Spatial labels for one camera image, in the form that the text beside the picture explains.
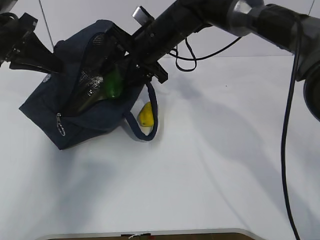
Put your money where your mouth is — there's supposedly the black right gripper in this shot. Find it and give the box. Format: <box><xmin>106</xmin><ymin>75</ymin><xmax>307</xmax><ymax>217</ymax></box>
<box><xmin>63</xmin><ymin>23</ymin><xmax>169</xmax><ymax>117</ymax></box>

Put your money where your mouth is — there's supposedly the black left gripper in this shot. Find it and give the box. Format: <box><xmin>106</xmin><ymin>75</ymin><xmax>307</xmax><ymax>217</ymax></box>
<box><xmin>0</xmin><ymin>12</ymin><xmax>63</xmax><ymax>74</ymax></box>

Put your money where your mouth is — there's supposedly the green cucumber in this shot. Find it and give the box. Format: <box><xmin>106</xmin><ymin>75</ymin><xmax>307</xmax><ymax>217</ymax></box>
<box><xmin>103</xmin><ymin>64</ymin><xmax>124</xmax><ymax>99</ymax></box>

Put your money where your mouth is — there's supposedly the green lidded glass container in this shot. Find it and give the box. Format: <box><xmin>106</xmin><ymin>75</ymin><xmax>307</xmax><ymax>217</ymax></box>
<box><xmin>74</xmin><ymin>64</ymin><xmax>112</xmax><ymax>112</ymax></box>

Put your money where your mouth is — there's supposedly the yellow lemon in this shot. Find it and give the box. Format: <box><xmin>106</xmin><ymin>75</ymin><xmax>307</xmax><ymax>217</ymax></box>
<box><xmin>137</xmin><ymin>101</ymin><xmax>154</xmax><ymax>128</ymax></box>

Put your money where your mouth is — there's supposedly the navy blue fabric bag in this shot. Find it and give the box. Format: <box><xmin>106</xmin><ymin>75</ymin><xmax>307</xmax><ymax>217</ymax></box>
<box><xmin>19</xmin><ymin>20</ymin><xmax>158</xmax><ymax>150</ymax></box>

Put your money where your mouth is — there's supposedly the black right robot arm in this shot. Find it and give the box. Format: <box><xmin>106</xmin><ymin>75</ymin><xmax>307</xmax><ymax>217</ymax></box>
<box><xmin>62</xmin><ymin>0</ymin><xmax>320</xmax><ymax>118</ymax></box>

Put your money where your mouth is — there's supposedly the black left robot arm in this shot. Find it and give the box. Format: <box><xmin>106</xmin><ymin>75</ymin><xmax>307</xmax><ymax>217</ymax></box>
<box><xmin>0</xmin><ymin>0</ymin><xmax>64</xmax><ymax>74</ymax></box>

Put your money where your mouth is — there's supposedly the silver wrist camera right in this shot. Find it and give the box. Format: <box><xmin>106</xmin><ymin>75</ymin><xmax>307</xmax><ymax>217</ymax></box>
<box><xmin>132</xmin><ymin>6</ymin><xmax>154</xmax><ymax>26</ymax></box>

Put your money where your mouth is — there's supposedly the black cable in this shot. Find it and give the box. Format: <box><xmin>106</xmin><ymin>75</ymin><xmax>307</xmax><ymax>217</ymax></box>
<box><xmin>280</xmin><ymin>12</ymin><xmax>302</xmax><ymax>240</ymax></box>

